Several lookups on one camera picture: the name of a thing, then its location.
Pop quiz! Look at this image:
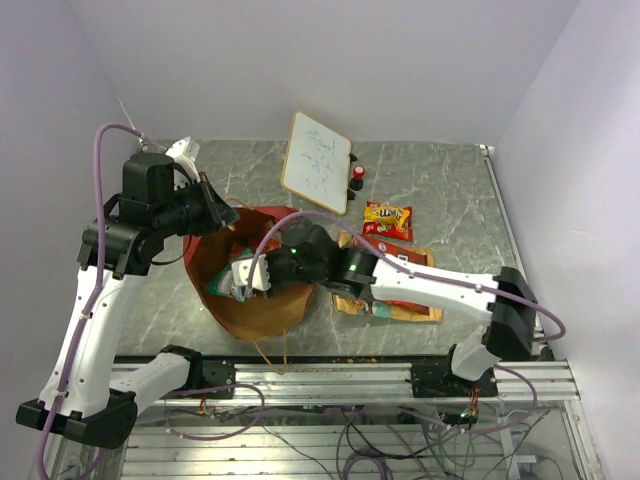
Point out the yellow M&M's packet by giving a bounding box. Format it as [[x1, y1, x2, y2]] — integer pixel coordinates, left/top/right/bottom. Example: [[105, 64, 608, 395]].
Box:
[[364, 205, 411, 228]]

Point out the aluminium frame rail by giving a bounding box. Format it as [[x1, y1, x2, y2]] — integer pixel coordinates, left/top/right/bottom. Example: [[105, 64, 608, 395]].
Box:
[[109, 360, 576, 407]]

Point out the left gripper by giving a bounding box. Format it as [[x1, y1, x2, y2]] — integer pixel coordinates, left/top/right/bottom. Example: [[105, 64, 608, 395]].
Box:
[[155, 171, 241, 237]]

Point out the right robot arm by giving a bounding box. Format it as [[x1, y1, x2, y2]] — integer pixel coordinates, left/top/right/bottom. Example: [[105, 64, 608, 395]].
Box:
[[258, 224, 536, 396]]

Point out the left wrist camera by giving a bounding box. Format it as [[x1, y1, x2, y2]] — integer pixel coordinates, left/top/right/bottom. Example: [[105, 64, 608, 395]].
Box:
[[165, 136, 200, 177]]

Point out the small whiteboard yellow frame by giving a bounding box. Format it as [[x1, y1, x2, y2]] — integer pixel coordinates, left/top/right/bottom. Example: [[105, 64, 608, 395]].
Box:
[[281, 111, 352, 215]]

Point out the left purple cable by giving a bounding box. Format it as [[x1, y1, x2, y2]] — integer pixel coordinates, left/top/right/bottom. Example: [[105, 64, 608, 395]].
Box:
[[37, 122, 166, 480]]

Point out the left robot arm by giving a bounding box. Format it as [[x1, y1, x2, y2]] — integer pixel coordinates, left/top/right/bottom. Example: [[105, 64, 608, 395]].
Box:
[[16, 153, 239, 449]]

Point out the gold crispy snack bag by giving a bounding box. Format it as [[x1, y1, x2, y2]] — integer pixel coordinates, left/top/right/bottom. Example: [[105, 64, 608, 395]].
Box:
[[332, 236, 443, 323]]

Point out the red KitKat packet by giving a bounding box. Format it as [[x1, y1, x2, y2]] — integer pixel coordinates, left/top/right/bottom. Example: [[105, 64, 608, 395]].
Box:
[[362, 201, 413, 242]]

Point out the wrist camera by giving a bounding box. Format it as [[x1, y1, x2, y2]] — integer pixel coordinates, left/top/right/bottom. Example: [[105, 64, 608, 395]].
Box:
[[165, 136, 200, 177], [231, 254, 271, 292]]

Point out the red paper bag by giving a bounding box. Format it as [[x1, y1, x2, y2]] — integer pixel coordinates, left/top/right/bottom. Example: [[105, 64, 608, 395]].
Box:
[[182, 197, 316, 375]]

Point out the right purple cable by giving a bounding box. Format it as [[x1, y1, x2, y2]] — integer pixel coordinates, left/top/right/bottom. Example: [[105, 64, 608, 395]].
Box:
[[244, 209, 567, 436]]

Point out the teal snack packet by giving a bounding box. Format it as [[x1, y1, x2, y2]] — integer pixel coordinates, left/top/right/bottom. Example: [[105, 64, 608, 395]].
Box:
[[206, 264, 246, 302]]

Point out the purple cable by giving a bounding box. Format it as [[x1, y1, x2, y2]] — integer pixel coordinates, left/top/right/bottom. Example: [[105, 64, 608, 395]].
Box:
[[244, 209, 567, 436], [37, 122, 166, 480]]

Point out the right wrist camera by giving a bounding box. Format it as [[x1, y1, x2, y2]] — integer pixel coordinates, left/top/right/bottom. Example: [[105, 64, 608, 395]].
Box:
[[231, 254, 271, 292]]

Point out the red Doritos bag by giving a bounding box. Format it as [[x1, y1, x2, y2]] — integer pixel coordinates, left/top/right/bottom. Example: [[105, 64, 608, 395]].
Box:
[[344, 233, 432, 317]]

